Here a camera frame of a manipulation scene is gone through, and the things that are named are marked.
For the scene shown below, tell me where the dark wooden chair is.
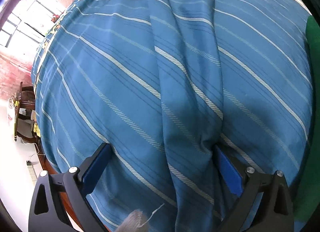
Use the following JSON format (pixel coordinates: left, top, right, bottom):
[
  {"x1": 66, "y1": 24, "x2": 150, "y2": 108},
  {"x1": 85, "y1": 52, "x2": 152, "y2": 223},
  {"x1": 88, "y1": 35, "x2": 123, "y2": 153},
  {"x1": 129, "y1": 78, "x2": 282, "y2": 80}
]
[{"x1": 13, "y1": 81, "x2": 42, "y2": 145}]

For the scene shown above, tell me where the pink curtain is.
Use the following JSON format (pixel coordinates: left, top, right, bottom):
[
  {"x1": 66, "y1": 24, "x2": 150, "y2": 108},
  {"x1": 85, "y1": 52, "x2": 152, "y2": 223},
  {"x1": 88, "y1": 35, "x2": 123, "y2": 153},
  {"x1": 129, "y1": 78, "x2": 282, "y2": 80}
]
[{"x1": 1, "y1": 51, "x2": 32, "y2": 100}]

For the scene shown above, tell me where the blue striped bed sheet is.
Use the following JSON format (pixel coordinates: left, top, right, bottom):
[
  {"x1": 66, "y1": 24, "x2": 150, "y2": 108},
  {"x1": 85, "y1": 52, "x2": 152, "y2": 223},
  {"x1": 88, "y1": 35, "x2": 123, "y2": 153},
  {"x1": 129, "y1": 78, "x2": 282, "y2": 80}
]
[{"x1": 31, "y1": 0, "x2": 313, "y2": 231}]

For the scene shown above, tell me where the grey frayed cuff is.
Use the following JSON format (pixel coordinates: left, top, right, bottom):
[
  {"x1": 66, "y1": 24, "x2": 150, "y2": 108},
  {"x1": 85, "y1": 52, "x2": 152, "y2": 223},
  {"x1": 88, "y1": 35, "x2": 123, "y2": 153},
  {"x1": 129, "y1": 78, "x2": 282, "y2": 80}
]
[{"x1": 116, "y1": 203, "x2": 164, "y2": 232}]

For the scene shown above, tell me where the green white varsity jacket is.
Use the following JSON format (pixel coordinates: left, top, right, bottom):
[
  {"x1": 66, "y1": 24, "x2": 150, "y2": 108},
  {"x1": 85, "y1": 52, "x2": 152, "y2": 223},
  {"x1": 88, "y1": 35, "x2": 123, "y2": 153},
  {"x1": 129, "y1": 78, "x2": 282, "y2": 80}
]
[{"x1": 292, "y1": 15, "x2": 320, "y2": 223}]

